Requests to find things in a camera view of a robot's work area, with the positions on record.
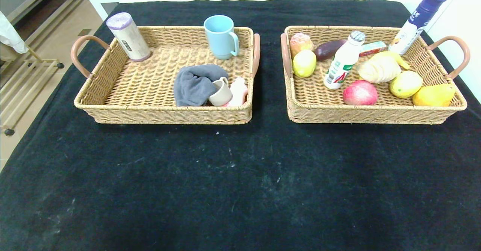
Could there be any white milk bottle green label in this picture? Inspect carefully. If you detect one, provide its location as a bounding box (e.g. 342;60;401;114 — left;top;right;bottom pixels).
324;30;366;90

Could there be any grey metal shelf frame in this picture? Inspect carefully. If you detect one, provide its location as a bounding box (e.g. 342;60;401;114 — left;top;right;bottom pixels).
0;0;88;27

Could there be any light blue mug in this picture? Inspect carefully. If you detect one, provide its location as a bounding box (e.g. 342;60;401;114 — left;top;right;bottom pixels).
204;15;240;60

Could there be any dark purple eggplant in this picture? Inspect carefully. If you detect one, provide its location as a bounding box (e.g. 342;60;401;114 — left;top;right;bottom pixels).
315;39;348;62

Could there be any cream folding rack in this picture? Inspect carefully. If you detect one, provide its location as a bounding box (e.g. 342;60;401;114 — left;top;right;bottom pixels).
0;58;65;137

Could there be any yellow banana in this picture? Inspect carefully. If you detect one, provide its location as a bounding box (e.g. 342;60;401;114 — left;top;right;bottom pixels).
370;51;411;70

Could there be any small cream espresso cup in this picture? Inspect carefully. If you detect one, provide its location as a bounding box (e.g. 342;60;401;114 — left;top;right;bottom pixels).
209;77;233;107

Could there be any grey towel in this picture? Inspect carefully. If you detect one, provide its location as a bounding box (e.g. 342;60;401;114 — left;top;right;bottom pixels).
173;64;229;107

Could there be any orange pink peach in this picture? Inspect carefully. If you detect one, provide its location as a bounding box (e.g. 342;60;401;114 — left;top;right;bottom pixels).
289;33;314;59

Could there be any cream canister purple lid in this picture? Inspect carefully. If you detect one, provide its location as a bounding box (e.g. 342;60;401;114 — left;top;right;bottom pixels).
106;12;151;62

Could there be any red apple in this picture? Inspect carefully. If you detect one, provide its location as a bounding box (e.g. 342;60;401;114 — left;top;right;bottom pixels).
343;80;378;106

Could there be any orange yellow mango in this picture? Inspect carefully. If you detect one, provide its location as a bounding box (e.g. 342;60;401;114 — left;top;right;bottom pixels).
412;84;457;107

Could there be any pale pink object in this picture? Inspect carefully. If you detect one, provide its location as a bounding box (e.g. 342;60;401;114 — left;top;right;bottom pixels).
225;77;249;107

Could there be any wicker basket holding household items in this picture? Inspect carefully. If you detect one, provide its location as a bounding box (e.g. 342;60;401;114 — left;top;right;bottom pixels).
71;26;261;125

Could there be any white bottle purple cap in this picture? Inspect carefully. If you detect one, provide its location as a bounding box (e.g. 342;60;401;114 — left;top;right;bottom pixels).
388;0;448;56

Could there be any red green snack pack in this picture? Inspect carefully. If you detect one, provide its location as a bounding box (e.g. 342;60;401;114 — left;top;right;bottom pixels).
360;41;387;57

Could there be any black table cloth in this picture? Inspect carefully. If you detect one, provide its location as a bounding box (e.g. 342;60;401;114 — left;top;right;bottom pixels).
0;0;481;251

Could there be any wicker basket holding food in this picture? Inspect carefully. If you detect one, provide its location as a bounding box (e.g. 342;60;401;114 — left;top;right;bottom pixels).
280;25;471;125

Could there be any striped bread loaf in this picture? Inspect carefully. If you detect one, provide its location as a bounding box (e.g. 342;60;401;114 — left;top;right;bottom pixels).
357;56;402;84

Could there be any yellow lemon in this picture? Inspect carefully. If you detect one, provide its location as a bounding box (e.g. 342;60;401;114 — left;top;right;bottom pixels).
292;50;317;78
389;71;424;99

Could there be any white hanging cloth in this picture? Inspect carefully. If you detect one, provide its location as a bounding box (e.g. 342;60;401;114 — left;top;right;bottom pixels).
0;12;29;54

